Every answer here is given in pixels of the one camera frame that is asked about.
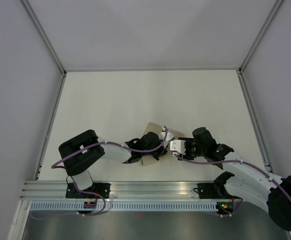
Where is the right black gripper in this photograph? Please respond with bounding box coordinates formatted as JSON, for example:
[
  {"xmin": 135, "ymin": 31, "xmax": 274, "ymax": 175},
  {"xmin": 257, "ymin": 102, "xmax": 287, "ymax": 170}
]
[{"xmin": 177, "ymin": 136, "xmax": 206, "ymax": 161}]

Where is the beige cloth napkin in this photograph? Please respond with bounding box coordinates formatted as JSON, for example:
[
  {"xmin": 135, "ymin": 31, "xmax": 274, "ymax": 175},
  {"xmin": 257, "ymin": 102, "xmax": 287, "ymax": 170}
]
[{"xmin": 140, "ymin": 122, "xmax": 172, "ymax": 167}]

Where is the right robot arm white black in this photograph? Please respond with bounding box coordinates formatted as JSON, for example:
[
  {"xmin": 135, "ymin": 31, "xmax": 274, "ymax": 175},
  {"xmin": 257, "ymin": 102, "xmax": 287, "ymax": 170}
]
[{"xmin": 181, "ymin": 127, "xmax": 291, "ymax": 232}]

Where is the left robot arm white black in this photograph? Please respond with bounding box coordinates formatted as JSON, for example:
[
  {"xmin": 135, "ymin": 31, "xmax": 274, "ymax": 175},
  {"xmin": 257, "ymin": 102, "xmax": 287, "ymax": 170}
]
[{"xmin": 51, "ymin": 126, "xmax": 175, "ymax": 198}]

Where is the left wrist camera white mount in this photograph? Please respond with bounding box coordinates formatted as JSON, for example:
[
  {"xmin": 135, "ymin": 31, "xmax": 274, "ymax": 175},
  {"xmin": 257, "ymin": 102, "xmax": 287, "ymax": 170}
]
[{"xmin": 158, "ymin": 125, "xmax": 175, "ymax": 145}]

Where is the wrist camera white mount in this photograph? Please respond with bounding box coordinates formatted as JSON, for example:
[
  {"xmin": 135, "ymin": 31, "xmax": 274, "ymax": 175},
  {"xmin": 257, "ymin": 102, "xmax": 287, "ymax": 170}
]
[
  {"xmin": 158, "ymin": 125, "xmax": 175, "ymax": 145},
  {"xmin": 169, "ymin": 139, "xmax": 186, "ymax": 156}
]

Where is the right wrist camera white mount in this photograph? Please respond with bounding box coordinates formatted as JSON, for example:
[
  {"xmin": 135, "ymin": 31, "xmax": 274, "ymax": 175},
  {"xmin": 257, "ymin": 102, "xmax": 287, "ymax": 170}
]
[{"xmin": 169, "ymin": 139, "xmax": 186, "ymax": 156}]

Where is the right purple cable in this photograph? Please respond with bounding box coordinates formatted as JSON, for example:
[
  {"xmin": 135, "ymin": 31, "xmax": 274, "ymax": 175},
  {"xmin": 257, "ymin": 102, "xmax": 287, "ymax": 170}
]
[{"xmin": 172, "ymin": 153, "xmax": 291, "ymax": 236}]

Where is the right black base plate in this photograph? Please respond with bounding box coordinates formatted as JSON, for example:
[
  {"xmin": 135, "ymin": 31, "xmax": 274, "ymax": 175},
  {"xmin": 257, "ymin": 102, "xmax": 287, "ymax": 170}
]
[{"xmin": 193, "ymin": 182, "xmax": 241, "ymax": 200}]

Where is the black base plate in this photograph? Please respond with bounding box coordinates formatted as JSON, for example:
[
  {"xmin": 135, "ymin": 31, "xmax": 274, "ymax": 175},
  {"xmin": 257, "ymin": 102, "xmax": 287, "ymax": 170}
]
[
  {"xmin": 65, "ymin": 182, "xmax": 111, "ymax": 199},
  {"xmin": 193, "ymin": 182, "xmax": 241, "ymax": 200}
]

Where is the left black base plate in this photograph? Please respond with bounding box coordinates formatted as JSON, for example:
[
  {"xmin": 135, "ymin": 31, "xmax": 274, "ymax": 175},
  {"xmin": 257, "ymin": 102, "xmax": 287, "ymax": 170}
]
[{"xmin": 65, "ymin": 182, "xmax": 111, "ymax": 199}]

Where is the white slotted cable duct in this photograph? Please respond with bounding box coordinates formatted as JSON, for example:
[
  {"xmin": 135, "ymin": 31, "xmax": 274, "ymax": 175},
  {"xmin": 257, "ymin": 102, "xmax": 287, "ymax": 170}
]
[{"xmin": 30, "ymin": 201, "xmax": 217, "ymax": 212}]

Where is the aluminium front rail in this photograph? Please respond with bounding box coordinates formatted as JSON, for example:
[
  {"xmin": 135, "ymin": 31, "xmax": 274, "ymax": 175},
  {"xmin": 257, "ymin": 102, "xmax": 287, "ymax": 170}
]
[{"xmin": 20, "ymin": 180, "xmax": 213, "ymax": 201}]

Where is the right aluminium frame post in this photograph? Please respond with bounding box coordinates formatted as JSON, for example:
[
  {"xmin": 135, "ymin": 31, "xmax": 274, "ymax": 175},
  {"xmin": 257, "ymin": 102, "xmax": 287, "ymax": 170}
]
[{"xmin": 238, "ymin": 0, "xmax": 285, "ymax": 75}]

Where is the aluminium frame post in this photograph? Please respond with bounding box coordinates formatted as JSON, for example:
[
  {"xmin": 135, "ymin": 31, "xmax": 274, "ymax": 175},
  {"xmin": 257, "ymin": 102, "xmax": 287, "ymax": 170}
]
[
  {"xmin": 20, "ymin": 0, "xmax": 67, "ymax": 76},
  {"xmin": 238, "ymin": 0, "xmax": 285, "ymax": 75}
]

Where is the left aluminium frame post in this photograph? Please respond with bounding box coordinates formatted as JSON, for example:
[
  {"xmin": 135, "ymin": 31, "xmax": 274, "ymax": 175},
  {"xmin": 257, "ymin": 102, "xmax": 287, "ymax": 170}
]
[{"xmin": 20, "ymin": 0, "xmax": 67, "ymax": 76}]

